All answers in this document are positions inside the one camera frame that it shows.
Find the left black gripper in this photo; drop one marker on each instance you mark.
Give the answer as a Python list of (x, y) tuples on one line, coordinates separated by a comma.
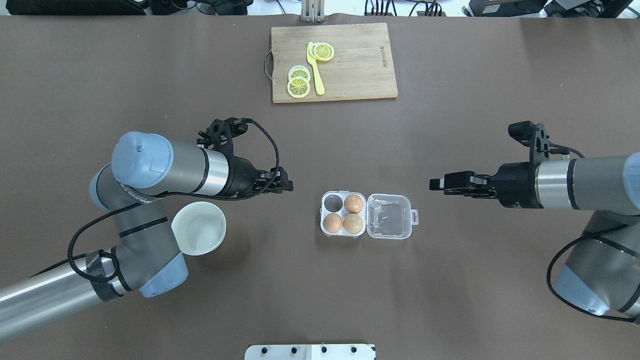
[(241, 178)]

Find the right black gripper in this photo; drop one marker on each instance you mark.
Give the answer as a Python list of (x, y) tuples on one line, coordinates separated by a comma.
[(519, 184)]

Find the brown egg from bowl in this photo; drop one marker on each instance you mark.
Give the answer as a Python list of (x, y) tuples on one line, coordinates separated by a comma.
[(332, 223)]

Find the clear plastic egg box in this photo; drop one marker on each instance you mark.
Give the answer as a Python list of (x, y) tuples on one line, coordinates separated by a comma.
[(384, 216)]

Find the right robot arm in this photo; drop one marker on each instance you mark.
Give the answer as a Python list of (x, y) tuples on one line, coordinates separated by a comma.
[(597, 273)]

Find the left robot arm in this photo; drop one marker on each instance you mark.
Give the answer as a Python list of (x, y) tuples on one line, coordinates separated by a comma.
[(133, 247)]

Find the brown egg in box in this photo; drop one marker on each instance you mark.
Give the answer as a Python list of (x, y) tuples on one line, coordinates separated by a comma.
[(353, 203)]

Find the tan egg in box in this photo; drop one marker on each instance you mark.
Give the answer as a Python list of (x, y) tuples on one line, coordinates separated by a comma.
[(353, 224)]

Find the white bowl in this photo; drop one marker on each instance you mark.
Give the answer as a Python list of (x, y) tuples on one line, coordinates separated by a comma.
[(199, 228)]

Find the yellow plastic knife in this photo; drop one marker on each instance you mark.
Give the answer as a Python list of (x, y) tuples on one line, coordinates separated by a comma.
[(317, 79)]

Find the lemon slice far side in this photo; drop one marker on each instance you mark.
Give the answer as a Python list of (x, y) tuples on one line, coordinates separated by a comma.
[(322, 51)]

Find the wooden cutting board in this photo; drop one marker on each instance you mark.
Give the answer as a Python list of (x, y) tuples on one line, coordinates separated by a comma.
[(362, 67)]

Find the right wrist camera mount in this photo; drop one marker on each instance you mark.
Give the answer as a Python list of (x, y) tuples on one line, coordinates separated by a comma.
[(533, 136)]

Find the lemon slice near handle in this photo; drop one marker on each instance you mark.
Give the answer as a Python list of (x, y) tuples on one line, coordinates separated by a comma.
[(298, 85)]

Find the aluminium frame post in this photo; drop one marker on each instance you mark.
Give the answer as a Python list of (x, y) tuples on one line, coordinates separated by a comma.
[(313, 11)]

